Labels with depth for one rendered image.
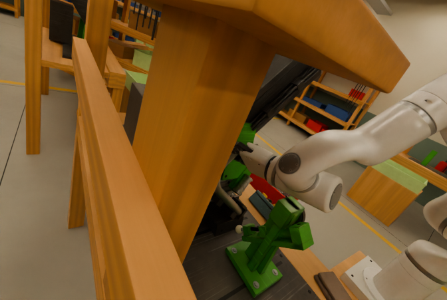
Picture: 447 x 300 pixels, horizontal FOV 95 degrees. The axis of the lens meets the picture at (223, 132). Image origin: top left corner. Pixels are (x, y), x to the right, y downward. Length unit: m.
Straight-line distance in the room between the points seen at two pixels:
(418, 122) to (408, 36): 5.99
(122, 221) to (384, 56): 0.31
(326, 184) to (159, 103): 0.37
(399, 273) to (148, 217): 0.93
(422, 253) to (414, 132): 0.56
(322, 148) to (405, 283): 0.70
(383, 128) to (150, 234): 0.47
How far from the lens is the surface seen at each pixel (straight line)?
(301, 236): 0.61
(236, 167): 0.75
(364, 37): 0.20
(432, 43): 6.37
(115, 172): 0.33
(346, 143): 0.47
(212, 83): 0.22
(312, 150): 0.45
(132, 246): 0.26
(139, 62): 3.43
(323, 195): 0.49
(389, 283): 1.09
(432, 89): 0.59
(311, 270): 0.93
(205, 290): 0.69
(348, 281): 1.08
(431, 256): 1.01
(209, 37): 0.21
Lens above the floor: 1.48
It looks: 22 degrees down
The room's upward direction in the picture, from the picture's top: 22 degrees clockwise
